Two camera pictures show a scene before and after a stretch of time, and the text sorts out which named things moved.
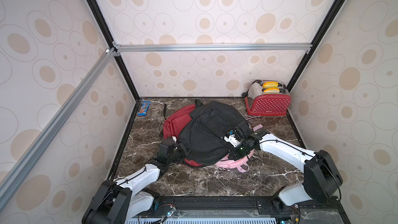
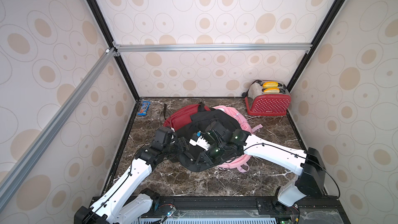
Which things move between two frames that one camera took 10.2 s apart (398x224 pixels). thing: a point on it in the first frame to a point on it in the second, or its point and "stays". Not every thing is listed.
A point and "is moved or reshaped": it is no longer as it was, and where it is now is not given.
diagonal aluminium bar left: x=23 y=166 stays
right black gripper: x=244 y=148 to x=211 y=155
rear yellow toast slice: x=270 y=84 stays
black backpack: x=202 y=137 is moved or reshaped
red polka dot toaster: x=258 y=102 stays
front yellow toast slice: x=271 y=91 stays
